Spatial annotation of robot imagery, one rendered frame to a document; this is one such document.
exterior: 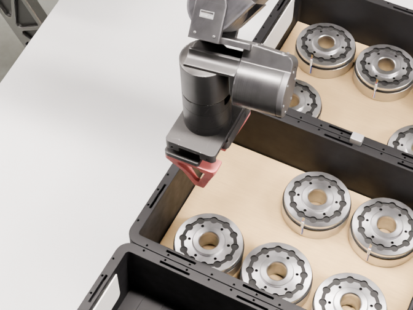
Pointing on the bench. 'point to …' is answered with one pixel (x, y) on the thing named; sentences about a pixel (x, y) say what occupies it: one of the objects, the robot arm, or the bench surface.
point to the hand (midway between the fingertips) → (209, 163)
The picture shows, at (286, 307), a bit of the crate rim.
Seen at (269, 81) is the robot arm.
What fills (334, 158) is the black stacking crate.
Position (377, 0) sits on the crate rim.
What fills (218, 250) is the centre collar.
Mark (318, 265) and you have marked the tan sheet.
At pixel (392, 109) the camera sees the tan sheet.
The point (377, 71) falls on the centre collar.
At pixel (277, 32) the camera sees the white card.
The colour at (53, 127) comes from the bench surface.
